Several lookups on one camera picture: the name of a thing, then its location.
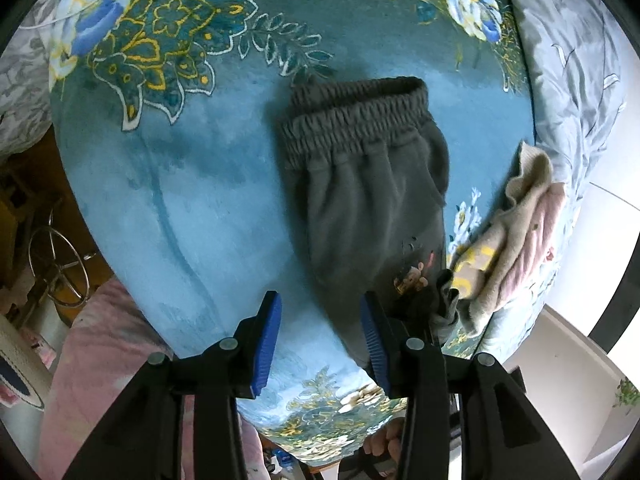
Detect pink clothing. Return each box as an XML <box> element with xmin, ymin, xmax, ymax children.
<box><xmin>39</xmin><ymin>278</ymin><xmax>266</xmax><ymax>480</ymax></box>

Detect grey patterned pillow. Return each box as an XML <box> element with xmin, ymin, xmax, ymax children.
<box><xmin>0</xmin><ymin>0</ymin><xmax>63</xmax><ymax>158</ymax></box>

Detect grey floral bedsheet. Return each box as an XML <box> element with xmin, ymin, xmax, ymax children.
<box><xmin>452</xmin><ymin>0</ymin><xmax>628</xmax><ymax>361</ymax></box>

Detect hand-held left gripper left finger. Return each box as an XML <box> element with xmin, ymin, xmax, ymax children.
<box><xmin>64</xmin><ymin>290</ymin><xmax>283</xmax><ymax>480</ymax></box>

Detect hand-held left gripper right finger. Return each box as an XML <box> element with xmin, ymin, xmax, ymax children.
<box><xmin>361</xmin><ymin>291</ymin><xmax>581</xmax><ymax>480</ymax></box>

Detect white cabinet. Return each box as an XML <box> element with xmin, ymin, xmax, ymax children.
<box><xmin>492</xmin><ymin>182</ymin><xmax>640</xmax><ymax>480</ymax></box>

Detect dark grey pants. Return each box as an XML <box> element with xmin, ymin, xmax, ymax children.
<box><xmin>278</xmin><ymin>77</ymin><xmax>460</xmax><ymax>378</ymax></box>

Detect metal wire stand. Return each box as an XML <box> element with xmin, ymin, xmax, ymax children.
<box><xmin>27</xmin><ymin>199</ymin><xmax>97</xmax><ymax>308</ymax></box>

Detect beige and pink garment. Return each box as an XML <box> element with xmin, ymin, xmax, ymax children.
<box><xmin>446</xmin><ymin>141</ymin><xmax>568</xmax><ymax>337</ymax></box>

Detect blue floral blanket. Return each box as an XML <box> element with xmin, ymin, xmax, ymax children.
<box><xmin>49</xmin><ymin>0</ymin><xmax>538</xmax><ymax>461</ymax></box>

